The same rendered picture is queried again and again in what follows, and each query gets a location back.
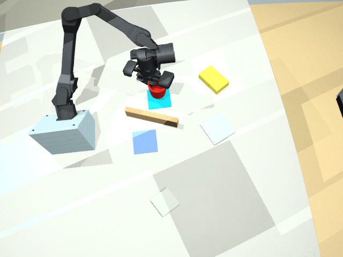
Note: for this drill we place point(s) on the red cup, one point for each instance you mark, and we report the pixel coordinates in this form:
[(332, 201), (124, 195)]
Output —
[(156, 91)]

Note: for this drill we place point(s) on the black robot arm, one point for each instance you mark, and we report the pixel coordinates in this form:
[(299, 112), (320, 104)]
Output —
[(71, 20)]

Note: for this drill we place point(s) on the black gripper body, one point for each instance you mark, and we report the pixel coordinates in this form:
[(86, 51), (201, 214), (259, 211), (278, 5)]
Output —
[(165, 80)]

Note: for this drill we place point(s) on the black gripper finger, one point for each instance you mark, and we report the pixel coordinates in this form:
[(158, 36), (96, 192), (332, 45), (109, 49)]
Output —
[(152, 83), (143, 80)]

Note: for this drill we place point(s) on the tan wooden flat bar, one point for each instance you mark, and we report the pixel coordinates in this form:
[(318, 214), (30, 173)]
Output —
[(151, 116)]

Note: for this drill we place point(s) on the yellow rectangular block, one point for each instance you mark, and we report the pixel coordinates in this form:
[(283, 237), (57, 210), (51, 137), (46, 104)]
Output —
[(213, 79)]

